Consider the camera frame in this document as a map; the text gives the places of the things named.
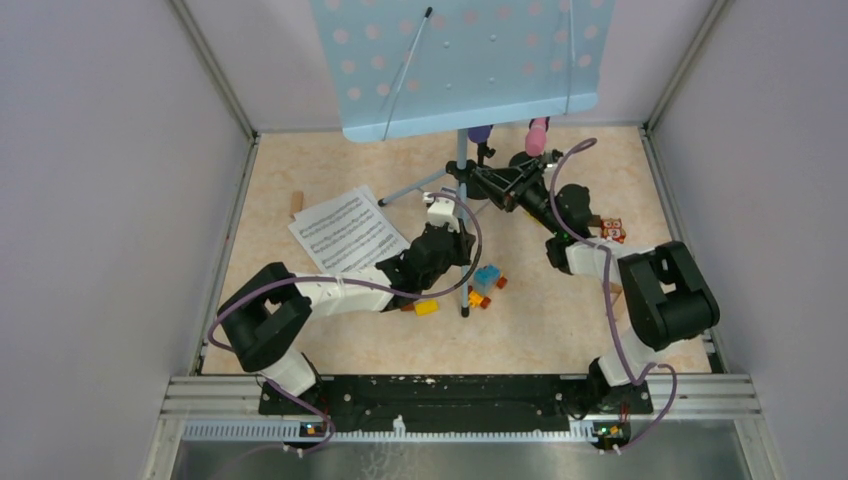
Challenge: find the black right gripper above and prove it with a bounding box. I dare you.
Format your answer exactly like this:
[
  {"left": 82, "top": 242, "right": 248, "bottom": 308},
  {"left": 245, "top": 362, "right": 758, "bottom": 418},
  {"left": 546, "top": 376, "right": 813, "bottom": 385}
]
[{"left": 475, "top": 159, "right": 564, "bottom": 236}]

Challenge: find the light blue music stand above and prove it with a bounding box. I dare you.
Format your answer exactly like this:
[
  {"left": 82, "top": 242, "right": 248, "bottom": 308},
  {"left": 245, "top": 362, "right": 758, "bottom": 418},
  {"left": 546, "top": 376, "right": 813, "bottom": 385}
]
[{"left": 308, "top": 0, "right": 617, "bottom": 319}]

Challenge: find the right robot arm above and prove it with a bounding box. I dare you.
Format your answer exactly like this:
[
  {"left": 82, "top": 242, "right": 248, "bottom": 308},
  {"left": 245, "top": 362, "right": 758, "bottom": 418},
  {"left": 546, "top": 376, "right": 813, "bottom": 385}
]
[{"left": 467, "top": 163, "right": 720, "bottom": 412}]

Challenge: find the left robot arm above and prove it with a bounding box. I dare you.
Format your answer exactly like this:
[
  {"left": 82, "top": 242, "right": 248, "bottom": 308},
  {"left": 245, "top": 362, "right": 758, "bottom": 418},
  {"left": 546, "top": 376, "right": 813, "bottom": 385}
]
[{"left": 215, "top": 224, "right": 481, "bottom": 414}]

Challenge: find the black left microphone stand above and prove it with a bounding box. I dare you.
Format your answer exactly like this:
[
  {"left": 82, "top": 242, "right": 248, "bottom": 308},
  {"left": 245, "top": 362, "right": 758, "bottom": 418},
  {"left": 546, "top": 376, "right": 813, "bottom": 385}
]
[{"left": 445, "top": 142, "right": 496, "bottom": 200}]

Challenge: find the blue toy brick car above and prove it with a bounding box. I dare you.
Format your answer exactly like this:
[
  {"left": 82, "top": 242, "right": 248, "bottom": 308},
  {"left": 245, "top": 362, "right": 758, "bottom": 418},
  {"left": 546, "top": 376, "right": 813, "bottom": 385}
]
[{"left": 468, "top": 264, "right": 508, "bottom": 309}]

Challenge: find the purple toy microphone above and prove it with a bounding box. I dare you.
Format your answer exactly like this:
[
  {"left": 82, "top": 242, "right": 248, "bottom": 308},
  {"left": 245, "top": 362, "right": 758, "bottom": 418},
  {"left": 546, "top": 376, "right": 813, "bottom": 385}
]
[{"left": 467, "top": 124, "right": 494, "bottom": 145}]

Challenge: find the pink toy microphone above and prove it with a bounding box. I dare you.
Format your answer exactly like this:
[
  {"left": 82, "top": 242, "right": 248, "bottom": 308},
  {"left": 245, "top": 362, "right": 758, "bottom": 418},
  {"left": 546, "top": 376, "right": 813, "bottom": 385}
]
[{"left": 525, "top": 117, "right": 550, "bottom": 157}]

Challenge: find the yellow wooden block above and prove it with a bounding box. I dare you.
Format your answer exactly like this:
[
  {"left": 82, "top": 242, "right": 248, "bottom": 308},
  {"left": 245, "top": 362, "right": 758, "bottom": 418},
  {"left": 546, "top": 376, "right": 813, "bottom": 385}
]
[{"left": 414, "top": 299, "right": 440, "bottom": 316}]

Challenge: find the red owl number block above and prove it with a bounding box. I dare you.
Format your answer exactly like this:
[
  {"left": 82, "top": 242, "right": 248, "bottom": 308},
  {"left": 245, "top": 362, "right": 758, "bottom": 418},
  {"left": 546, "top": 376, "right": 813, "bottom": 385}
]
[{"left": 600, "top": 218, "right": 627, "bottom": 244}]

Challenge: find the wooden block far left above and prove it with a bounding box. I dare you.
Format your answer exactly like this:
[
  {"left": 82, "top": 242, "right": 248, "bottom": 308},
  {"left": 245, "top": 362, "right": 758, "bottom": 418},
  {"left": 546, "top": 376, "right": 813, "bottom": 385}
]
[{"left": 289, "top": 191, "right": 305, "bottom": 219}]

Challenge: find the wooden block right side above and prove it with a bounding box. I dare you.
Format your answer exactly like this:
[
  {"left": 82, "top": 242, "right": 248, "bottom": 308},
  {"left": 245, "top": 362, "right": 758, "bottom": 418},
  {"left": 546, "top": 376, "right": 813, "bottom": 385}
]
[{"left": 610, "top": 283, "right": 626, "bottom": 316}]

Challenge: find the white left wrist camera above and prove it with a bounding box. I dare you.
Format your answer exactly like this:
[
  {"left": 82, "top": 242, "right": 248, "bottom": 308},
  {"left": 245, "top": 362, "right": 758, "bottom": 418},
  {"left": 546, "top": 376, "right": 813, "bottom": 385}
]
[{"left": 422, "top": 192, "right": 460, "bottom": 233}]

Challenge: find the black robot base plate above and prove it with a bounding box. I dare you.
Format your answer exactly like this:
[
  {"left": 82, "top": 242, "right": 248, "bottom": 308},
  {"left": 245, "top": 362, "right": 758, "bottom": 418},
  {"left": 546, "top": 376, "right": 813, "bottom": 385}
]
[{"left": 258, "top": 374, "right": 654, "bottom": 433}]

